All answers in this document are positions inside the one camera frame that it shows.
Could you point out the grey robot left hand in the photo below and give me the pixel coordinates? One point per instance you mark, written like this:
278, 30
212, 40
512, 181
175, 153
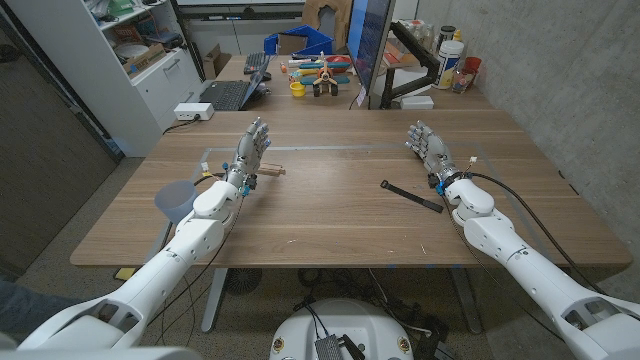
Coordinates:
250, 152

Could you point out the red plastic cup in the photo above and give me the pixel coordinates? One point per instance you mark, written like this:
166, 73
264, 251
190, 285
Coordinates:
472, 65

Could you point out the white labelled canister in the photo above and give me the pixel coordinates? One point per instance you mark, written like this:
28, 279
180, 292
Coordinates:
447, 65

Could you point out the yellow sticky note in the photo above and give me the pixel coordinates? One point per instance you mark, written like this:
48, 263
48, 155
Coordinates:
125, 274

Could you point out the large computer monitor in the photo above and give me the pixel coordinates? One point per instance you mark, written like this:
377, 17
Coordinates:
367, 35

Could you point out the wooden toy airplane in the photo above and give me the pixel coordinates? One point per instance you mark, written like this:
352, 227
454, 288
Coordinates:
325, 75

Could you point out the grey table leg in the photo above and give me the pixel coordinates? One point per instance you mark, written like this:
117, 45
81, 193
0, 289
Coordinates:
466, 300
214, 300

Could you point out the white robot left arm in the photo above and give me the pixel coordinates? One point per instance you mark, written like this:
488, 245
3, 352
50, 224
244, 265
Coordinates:
165, 270

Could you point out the small yellow cup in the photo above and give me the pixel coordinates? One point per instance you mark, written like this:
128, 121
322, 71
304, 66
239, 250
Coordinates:
297, 90

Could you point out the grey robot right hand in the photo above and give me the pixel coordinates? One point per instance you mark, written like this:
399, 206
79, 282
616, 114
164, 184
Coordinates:
434, 150

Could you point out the small wooden block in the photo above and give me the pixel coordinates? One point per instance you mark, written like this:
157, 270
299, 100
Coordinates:
272, 170

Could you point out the blue plastic bin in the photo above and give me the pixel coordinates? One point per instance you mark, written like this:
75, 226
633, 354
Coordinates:
315, 40

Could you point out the printed cardboard shelf box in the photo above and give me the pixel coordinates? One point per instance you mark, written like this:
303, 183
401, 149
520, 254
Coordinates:
145, 59

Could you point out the red bowl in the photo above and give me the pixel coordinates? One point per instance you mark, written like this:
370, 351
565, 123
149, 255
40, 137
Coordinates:
341, 59

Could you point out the open cardboard box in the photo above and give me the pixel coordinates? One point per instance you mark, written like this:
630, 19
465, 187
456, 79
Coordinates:
215, 62

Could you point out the black keyboard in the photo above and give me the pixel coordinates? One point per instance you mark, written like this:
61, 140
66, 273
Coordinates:
254, 62

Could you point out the small flat white box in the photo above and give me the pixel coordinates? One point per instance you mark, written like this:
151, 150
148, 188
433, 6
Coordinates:
416, 102

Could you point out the person's leg in jeans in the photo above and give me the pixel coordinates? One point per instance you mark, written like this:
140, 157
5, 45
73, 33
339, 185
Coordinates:
30, 310

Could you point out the round black floor grille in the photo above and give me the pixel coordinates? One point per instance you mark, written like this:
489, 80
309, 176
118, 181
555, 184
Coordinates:
243, 281

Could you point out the translucent blue plastic cup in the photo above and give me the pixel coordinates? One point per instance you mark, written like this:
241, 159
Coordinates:
172, 200

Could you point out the dark lidded jar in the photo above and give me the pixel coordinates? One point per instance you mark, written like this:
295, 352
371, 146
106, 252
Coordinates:
446, 35

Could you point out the dark open laptop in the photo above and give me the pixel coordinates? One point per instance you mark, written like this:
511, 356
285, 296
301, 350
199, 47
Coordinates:
227, 95

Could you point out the white power strip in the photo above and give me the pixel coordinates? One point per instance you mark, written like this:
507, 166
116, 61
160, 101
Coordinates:
192, 111

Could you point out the white shelf cabinet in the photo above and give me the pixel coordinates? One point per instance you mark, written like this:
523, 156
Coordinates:
100, 90

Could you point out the clear glass jar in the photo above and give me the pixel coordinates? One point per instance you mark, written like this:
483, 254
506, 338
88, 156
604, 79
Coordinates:
462, 81

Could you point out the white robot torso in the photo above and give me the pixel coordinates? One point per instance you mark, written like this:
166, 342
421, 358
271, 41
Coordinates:
342, 325

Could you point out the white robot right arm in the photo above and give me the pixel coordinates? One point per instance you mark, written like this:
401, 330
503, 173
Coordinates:
530, 280

